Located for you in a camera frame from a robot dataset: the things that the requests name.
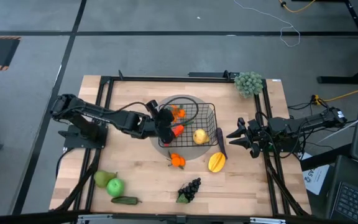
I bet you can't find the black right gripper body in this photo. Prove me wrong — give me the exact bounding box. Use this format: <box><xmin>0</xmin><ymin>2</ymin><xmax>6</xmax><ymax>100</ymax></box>
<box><xmin>237</xmin><ymin>116</ymin><xmax>272</xmax><ymax>159</ymax></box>

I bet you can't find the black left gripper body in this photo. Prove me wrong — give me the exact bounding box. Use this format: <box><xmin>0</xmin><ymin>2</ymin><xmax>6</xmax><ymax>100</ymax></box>
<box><xmin>146</xmin><ymin>99</ymin><xmax>176</xmax><ymax>146</ymax></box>

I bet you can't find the orange tangerine cluster with leaves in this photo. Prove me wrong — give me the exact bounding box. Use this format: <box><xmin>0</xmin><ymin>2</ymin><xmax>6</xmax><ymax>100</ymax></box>
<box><xmin>166</xmin><ymin>151</ymin><xmax>186</xmax><ymax>170</ymax></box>
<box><xmin>170</xmin><ymin>104</ymin><xmax>187</xmax><ymax>123</ymax></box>

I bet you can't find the red chili pepper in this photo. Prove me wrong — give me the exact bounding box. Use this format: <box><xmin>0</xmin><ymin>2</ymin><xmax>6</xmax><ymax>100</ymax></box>
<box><xmin>172</xmin><ymin>119</ymin><xmax>195</xmax><ymax>138</ymax></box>

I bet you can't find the purple eggplant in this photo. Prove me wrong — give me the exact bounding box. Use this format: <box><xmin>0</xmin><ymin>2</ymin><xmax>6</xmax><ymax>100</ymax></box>
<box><xmin>215</xmin><ymin>127</ymin><xmax>229</xmax><ymax>160</ymax></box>

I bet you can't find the yellow starfruit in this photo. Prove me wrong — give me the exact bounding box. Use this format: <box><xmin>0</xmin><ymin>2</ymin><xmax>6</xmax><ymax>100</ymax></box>
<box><xmin>208</xmin><ymin>151</ymin><xmax>227</xmax><ymax>174</ymax></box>

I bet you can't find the black wire basket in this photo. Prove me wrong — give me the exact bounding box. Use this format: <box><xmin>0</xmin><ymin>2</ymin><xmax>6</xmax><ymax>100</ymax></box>
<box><xmin>157</xmin><ymin>102</ymin><xmax>219</xmax><ymax>148</ymax></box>

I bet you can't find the yellow pear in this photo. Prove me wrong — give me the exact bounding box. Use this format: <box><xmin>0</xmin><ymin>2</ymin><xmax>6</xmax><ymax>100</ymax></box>
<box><xmin>193</xmin><ymin>128</ymin><xmax>211</xmax><ymax>146</ymax></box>

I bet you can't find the green apple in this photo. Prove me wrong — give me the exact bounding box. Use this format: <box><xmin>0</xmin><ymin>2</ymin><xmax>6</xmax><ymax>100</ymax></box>
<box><xmin>106</xmin><ymin>177</ymin><xmax>126</xmax><ymax>198</ymax></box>

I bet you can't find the green pear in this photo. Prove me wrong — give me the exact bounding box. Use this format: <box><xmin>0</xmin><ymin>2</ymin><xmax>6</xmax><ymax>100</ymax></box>
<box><xmin>93</xmin><ymin>169</ymin><xmax>118</xmax><ymax>189</ymax></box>

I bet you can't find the dark green cucumber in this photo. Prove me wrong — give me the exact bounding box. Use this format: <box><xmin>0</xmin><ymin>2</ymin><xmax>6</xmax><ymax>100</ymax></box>
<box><xmin>110</xmin><ymin>195</ymin><xmax>143</xmax><ymax>206</ymax></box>

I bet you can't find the grey round placemat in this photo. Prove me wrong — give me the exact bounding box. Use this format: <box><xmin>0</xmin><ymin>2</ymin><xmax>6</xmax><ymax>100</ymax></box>
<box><xmin>149</xmin><ymin>94</ymin><xmax>219</xmax><ymax>161</ymax></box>

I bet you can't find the black grape bunch with leaf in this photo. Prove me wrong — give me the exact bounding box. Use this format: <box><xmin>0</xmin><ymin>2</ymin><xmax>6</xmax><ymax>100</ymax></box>
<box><xmin>176</xmin><ymin>177</ymin><xmax>202</xmax><ymax>205</ymax></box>

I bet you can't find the white paper sheet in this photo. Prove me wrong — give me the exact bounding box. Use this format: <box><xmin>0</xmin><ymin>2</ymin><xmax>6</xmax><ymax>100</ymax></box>
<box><xmin>301</xmin><ymin>151</ymin><xmax>331</xmax><ymax>196</ymax></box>

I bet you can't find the black laptop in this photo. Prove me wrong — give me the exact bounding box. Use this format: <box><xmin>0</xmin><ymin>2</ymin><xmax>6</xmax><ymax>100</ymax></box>
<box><xmin>329</xmin><ymin>181</ymin><xmax>358</xmax><ymax>224</ymax></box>

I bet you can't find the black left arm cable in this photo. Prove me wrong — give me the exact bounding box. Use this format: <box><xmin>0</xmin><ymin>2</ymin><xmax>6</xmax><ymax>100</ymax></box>
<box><xmin>113</xmin><ymin>96</ymin><xmax>200</xmax><ymax>128</ymax></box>

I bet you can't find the black aluminium table frame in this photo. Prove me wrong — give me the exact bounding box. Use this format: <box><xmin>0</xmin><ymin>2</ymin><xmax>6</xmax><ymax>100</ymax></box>
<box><xmin>54</xmin><ymin>70</ymin><xmax>311</xmax><ymax>218</ymax></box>

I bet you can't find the black mount bar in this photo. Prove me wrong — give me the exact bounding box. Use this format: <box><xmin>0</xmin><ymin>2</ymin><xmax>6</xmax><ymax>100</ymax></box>
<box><xmin>188</xmin><ymin>70</ymin><xmax>241</xmax><ymax>79</ymax></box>

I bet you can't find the yellow extension cable with plug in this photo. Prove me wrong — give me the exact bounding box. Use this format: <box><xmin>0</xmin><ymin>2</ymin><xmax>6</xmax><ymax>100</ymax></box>
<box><xmin>311</xmin><ymin>88</ymin><xmax>358</xmax><ymax>106</ymax></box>

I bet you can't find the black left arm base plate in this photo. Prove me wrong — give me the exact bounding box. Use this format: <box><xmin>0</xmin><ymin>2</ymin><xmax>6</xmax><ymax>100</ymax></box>
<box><xmin>57</xmin><ymin>124</ymin><xmax>108</xmax><ymax>149</ymax></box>

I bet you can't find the black desk frame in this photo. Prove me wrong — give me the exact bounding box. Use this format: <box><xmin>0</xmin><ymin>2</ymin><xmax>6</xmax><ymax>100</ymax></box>
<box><xmin>317</xmin><ymin>0</ymin><xmax>358</xmax><ymax>85</ymax></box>

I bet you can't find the white floor cable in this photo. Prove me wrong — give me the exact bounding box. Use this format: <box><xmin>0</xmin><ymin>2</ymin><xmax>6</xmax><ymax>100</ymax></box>
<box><xmin>233</xmin><ymin>0</ymin><xmax>301</xmax><ymax>48</ymax></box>

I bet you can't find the yellow floor cable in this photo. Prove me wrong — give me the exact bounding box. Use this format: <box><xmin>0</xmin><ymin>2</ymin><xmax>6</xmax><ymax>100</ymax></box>
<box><xmin>278</xmin><ymin>0</ymin><xmax>317</xmax><ymax>14</ymax></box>

